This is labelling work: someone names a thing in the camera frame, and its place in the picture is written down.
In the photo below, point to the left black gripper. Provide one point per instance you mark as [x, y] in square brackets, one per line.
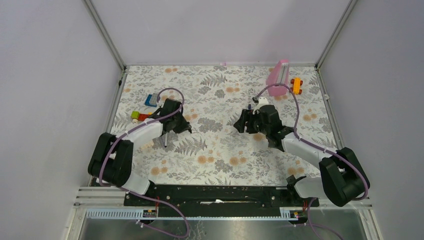
[184, 126]

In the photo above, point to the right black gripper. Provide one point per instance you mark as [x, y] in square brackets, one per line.
[246, 116]

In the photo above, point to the white black pen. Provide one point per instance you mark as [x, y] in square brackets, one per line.
[165, 140]

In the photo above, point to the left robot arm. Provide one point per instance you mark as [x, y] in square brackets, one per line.
[112, 157]

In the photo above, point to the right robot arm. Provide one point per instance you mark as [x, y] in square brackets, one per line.
[342, 178]

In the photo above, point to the blue white brick block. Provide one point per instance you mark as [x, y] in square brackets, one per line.
[148, 145]

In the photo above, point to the blue grey brick block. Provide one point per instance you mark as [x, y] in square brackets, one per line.
[152, 100]

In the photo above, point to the floral patterned table mat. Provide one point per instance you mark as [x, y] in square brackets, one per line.
[214, 153]

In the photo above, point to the red green toy truck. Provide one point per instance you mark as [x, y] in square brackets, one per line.
[136, 116]

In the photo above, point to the orange red toy car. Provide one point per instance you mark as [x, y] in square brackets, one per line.
[296, 84]

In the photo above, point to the pink metronome box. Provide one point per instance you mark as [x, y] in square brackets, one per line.
[279, 75]

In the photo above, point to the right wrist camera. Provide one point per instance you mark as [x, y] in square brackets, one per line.
[260, 102]

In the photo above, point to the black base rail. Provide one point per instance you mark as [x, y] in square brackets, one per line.
[185, 197]

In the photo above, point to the white slotted cable duct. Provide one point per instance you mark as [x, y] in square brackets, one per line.
[267, 214]

